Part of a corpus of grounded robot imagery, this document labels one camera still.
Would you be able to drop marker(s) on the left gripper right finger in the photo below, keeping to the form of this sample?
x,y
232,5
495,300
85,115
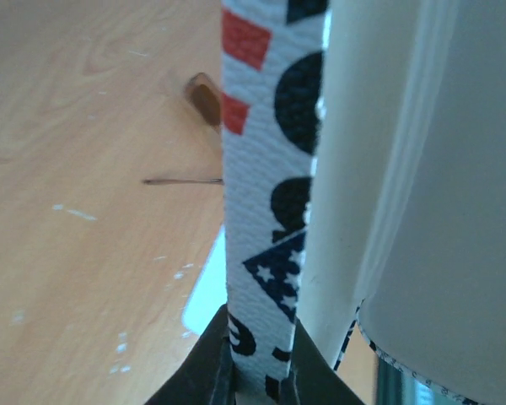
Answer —
x,y
311,381

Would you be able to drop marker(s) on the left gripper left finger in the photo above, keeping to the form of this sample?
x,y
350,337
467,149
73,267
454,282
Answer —
x,y
206,376

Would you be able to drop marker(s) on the american flag glasses case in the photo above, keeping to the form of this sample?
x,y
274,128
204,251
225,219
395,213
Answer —
x,y
364,164

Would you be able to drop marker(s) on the brown sunglasses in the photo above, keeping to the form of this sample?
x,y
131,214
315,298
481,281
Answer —
x,y
204,97

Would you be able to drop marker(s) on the light blue square mat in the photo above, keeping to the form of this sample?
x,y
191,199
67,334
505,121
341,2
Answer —
x,y
209,291

